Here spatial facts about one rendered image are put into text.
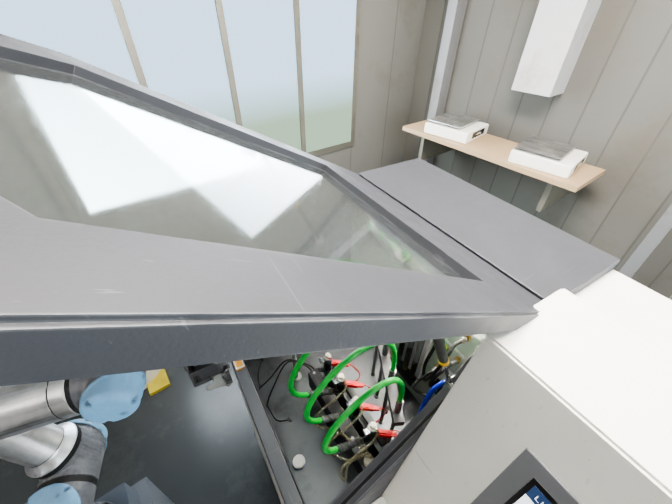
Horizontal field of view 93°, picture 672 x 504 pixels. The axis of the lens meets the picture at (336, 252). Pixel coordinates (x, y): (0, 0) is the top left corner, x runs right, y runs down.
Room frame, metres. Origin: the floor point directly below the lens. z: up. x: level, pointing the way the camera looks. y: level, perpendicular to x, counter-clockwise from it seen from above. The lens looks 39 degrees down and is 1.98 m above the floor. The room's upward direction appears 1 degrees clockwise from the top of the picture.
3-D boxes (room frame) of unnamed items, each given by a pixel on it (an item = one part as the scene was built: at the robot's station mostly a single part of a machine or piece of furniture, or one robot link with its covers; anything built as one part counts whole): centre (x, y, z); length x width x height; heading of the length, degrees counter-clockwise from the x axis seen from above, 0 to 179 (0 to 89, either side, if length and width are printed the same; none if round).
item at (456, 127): (2.42, -0.87, 1.24); 0.38 x 0.36 x 0.09; 38
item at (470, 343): (0.50, -0.33, 1.20); 0.13 x 0.03 x 0.31; 31
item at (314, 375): (0.47, -0.04, 0.91); 0.34 x 0.10 x 0.15; 31
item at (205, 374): (0.41, 0.29, 1.35); 0.09 x 0.08 x 0.12; 121
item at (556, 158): (1.90, -1.28, 1.24); 0.37 x 0.36 x 0.09; 38
